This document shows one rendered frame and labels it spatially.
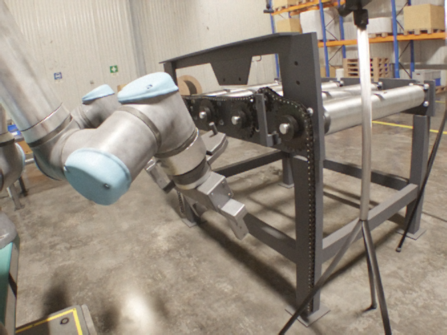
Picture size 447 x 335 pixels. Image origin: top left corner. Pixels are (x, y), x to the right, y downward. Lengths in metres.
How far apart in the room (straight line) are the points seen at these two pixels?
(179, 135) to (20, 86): 0.26
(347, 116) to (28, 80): 0.99
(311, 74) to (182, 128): 0.59
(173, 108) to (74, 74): 10.95
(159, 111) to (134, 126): 0.05
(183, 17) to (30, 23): 5.68
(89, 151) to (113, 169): 0.04
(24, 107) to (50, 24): 11.13
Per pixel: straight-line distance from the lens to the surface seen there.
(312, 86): 0.99
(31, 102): 0.50
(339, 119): 1.12
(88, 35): 11.59
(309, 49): 0.98
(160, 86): 0.46
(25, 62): 0.50
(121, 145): 0.41
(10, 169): 1.06
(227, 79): 1.42
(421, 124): 1.82
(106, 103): 0.89
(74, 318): 1.23
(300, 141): 1.00
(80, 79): 11.38
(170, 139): 0.48
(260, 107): 1.09
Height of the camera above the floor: 1.08
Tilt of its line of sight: 19 degrees down
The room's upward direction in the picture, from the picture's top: 8 degrees counter-clockwise
